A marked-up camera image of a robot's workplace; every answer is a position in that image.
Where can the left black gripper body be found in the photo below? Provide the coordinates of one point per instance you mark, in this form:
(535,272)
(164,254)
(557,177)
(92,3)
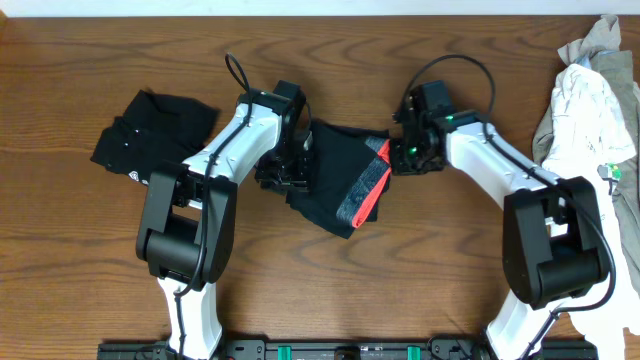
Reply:
(282,175)

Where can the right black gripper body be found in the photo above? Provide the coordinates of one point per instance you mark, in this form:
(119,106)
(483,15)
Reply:
(412,158)

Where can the black leggings red waistband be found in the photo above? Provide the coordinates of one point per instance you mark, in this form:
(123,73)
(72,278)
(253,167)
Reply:
(350,171)

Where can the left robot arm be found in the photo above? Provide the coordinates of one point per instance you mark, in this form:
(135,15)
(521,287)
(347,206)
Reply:
(186,233)

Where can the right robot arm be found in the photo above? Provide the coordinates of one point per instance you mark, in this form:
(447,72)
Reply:
(555,257)

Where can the folded black garment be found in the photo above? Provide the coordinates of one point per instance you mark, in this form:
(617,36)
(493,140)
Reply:
(153,129)

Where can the white t-shirt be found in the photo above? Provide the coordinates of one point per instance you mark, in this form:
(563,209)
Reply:
(589,133)

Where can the beige grey garment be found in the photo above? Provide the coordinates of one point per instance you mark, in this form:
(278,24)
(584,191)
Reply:
(600,51)

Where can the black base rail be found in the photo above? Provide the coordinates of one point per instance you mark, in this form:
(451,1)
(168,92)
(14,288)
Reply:
(433,349)

